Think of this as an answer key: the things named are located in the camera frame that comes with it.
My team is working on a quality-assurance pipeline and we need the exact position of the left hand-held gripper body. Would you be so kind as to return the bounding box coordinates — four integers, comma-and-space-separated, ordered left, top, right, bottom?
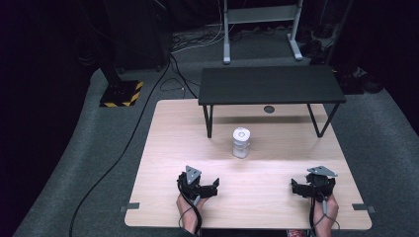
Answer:
177, 165, 208, 202

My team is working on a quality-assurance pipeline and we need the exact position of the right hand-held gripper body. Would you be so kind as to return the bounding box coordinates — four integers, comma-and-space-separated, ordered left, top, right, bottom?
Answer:
305, 165, 339, 202

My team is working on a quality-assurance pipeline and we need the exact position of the person's left hand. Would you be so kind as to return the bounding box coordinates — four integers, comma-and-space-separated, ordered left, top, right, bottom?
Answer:
176, 193, 210, 232

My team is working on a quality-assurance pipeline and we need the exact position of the person's right hand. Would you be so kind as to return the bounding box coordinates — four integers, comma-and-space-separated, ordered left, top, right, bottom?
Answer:
310, 193, 340, 229

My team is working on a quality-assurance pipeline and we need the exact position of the grey tape strip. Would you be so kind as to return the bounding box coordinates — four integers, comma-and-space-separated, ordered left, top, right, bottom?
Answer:
351, 202, 377, 214
120, 201, 141, 213

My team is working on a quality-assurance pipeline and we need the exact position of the white plastic bottle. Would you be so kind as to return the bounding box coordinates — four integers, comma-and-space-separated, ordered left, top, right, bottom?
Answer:
231, 126, 252, 160

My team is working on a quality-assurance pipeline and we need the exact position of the black metal-legged riser shelf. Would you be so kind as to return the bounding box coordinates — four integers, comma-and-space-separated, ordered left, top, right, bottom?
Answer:
198, 64, 348, 139

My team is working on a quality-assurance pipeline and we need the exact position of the black shoe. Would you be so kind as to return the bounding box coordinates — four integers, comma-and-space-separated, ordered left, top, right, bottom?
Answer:
335, 66, 385, 96
299, 39, 327, 66

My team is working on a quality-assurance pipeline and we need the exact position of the yellow-black striped stand base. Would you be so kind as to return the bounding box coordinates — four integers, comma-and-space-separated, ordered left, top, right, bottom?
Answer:
99, 79, 144, 109

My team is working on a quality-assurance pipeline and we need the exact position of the black equipment cabinet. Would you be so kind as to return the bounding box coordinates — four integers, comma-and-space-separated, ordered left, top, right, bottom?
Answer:
110, 0, 173, 73

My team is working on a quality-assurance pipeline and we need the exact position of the left hand-held gripper cable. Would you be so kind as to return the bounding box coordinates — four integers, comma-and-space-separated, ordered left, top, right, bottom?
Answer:
177, 174, 204, 237

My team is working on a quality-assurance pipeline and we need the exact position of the hand-held gripper cable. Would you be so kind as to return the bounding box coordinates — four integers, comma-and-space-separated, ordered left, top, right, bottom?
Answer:
308, 195, 341, 237
177, 174, 204, 237

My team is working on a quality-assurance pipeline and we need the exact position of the right hand-held gripper cable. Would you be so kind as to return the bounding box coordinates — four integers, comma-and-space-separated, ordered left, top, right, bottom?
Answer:
308, 195, 341, 237

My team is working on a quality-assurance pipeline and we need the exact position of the long black floor cable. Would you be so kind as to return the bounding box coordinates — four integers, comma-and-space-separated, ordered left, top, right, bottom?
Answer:
67, 53, 173, 237

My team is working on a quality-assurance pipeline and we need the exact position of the thin looped black cable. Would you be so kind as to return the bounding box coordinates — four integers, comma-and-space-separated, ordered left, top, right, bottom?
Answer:
159, 55, 200, 100

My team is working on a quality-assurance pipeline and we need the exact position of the tangle of floor cables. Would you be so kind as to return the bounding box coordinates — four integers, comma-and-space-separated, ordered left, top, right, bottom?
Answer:
170, 22, 228, 55

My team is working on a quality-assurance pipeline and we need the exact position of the grey metal stand frame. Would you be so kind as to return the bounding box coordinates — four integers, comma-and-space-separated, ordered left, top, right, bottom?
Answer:
221, 0, 304, 65

